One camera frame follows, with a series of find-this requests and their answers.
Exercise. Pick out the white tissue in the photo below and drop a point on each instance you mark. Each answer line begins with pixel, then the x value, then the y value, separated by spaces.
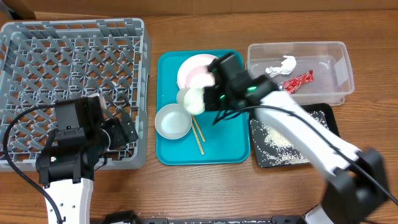
pixel 287 67

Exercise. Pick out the large white plate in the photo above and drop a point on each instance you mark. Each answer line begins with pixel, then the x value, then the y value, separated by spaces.
pixel 193 72

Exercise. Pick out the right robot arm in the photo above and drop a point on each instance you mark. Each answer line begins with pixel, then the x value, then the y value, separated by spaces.
pixel 356 180

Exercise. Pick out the teal plastic tray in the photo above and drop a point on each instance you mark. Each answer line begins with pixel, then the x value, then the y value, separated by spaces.
pixel 225 142

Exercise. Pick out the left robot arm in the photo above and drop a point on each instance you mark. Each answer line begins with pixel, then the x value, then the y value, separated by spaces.
pixel 66 170

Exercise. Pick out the grey plastic dish rack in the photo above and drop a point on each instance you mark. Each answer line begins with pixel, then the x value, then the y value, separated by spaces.
pixel 44 62

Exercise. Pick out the small white bowl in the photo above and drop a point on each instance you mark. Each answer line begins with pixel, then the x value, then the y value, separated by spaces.
pixel 191 91

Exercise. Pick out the black waste tray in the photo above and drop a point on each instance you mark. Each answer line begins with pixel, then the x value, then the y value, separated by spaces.
pixel 322 113

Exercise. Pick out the lower wooden chopstick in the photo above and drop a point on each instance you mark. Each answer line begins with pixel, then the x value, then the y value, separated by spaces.
pixel 197 138

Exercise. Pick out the white rice pile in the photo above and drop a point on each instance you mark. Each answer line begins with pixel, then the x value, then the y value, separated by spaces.
pixel 272 149

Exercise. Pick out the red snack wrapper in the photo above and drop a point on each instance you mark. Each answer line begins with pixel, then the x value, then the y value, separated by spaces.
pixel 293 84

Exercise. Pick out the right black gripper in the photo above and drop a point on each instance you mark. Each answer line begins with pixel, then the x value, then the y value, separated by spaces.
pixel 210 104

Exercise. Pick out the clear plastic bin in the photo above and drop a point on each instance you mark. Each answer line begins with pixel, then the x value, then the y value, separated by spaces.
pixel 328 60

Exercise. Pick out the grey bowl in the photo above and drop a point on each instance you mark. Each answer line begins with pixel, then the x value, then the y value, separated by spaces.
pixel 172 121

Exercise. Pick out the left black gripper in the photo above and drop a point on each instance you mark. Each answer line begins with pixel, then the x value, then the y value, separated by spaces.
pixel 125 131

